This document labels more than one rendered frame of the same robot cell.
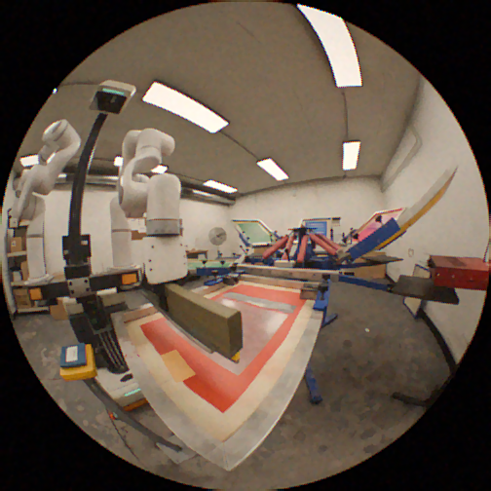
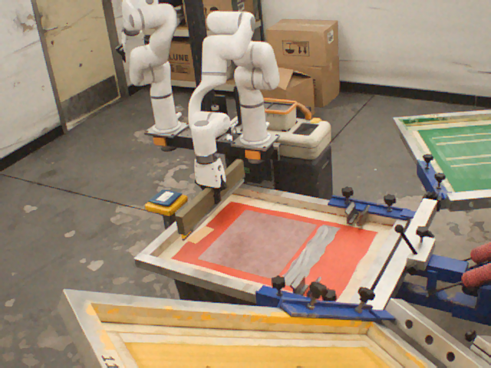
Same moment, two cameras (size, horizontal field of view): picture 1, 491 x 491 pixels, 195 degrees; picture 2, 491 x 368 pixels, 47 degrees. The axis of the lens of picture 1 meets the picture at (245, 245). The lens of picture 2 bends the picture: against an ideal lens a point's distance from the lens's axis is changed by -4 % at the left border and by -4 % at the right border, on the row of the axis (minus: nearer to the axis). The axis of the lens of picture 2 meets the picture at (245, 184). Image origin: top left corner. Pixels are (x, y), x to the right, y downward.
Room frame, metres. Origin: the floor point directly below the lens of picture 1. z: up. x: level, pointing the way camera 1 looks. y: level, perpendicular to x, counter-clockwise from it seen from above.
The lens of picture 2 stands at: (0.34, -1.62, 2.14)
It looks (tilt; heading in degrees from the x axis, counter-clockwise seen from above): 29 degrees down; 88
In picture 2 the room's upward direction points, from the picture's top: 7 degrees counter-clockwise
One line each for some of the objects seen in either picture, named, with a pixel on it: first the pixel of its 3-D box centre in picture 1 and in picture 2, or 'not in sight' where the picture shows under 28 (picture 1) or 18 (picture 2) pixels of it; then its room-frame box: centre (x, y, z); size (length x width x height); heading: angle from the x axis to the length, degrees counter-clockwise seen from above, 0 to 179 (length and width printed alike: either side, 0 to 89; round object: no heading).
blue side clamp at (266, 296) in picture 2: (322, 297); (304, 308); (0.52, -0.32, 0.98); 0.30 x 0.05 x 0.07; 145
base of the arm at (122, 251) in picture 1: (121, 249); (255, 119); (0.49, 0.55, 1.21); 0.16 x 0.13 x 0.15; 57
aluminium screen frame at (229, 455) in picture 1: (237, 310); (275, 241); (0.48, 0.04, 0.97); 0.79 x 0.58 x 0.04; 145
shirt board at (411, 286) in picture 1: (368, 282); not in sight; (0.74, -0.85, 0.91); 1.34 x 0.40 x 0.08; 25
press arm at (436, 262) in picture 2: not in sight; (437, 267); (0.94, -0.28, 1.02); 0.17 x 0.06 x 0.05; 145
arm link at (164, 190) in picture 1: (159, 202); (211, 132); (0.31, 0.21, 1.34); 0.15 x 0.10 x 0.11; 61
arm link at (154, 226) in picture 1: (166, 228); (208, 154); (0.29, 0.18, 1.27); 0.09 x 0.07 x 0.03; 145
